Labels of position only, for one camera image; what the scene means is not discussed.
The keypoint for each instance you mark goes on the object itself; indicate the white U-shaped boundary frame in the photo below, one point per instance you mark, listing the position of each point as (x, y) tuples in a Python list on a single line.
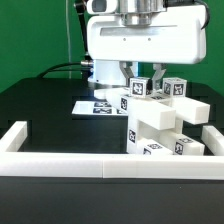
[(14, 162)]

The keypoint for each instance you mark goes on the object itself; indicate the white marker base sheet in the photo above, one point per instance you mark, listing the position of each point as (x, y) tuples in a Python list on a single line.
[(95, 108)]

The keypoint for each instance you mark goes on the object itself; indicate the white chair back frame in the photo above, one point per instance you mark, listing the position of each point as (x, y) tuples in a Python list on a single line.
[(157, 113)]

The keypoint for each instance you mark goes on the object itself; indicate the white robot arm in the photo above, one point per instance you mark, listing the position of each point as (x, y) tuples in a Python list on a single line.
[(132, 13)]

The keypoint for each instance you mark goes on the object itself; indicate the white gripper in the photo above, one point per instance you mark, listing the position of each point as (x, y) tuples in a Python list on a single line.
[(175, 36)]

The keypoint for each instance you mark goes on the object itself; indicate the white chair seat part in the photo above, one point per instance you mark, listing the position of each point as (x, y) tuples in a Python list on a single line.
[(138, 130)]

